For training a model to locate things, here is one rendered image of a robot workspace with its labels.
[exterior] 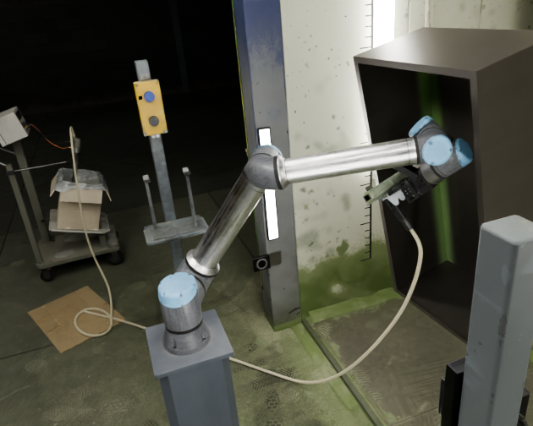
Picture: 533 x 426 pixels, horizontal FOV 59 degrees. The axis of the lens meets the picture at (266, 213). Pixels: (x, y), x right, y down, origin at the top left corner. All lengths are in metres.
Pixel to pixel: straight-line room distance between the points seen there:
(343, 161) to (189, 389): 1.06
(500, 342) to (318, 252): 2.29
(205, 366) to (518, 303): 1.51
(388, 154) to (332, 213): 1.27
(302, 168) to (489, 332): 1.06
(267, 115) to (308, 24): 0.47
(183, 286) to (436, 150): 1.01
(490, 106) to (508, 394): 1.08
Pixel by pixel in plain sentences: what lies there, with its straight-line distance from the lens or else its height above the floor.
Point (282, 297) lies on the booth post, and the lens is 2.88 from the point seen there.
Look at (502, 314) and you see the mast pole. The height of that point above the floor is 1.55.
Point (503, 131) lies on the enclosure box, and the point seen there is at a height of 1.43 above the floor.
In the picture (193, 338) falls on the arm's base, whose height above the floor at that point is 0.70.
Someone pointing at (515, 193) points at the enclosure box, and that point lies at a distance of 1.81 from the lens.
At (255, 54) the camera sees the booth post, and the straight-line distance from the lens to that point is 2.37.
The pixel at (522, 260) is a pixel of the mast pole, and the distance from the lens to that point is 0.53.
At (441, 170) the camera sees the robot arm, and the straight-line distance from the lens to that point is 1.74.
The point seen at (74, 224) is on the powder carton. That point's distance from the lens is 3.89.
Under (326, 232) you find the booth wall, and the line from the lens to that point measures 2.79.
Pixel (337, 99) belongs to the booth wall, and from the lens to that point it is 2.57.
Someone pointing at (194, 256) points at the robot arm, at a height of 0.94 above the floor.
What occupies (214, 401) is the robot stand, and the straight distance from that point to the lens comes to 2.07.
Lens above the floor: 1.88
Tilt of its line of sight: 25 degrees down
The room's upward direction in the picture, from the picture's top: 5 degrees counter-clockwise
